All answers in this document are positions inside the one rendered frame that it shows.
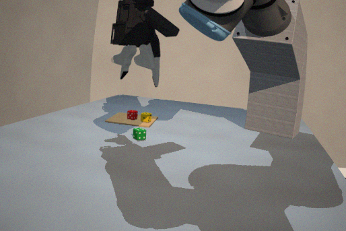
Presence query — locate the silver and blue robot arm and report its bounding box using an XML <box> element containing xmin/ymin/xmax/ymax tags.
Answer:
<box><xmin>144</xmin><ymin>0</ymin><xmax>291</xmax><ymax>41</ymax></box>

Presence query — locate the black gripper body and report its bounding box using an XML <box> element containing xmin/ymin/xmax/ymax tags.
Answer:
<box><xmin>110</xmin><ymin>0</ymin><xmax>155</xmax><ymax>47</ymax></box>

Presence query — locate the yellow die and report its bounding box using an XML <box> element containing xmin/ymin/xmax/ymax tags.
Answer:
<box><xmin>141</xmin><ymin>112</ymin><xmax>151</xmax><ymax>123</ymax></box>

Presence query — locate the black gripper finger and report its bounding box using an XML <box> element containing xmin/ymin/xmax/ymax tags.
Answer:
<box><xmin>134</xmin><ymin>29</ymin><xmax>160</xmax><ymax>87</ymax></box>
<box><xmin>111</xmin><ymin>45</ymin><xmax>137</xmax><ymax>79</ymax></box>

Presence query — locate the green die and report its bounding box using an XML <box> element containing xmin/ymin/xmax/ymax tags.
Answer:
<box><xmin>133</xmin><ymin>128</ymin><xmax>146</xmax><ymax>140</ymax></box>

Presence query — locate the tan mat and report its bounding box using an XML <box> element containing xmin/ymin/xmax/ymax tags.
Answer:
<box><xmin>105</xmin><ymin>112</ymin><xmax>158</xmax><ymax>128</ymax></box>

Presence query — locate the red die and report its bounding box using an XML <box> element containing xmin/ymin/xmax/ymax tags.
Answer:
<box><xmin>127</xmin><ymin>110</ymin><xmax>137</xmax><ymax>120</ymax></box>

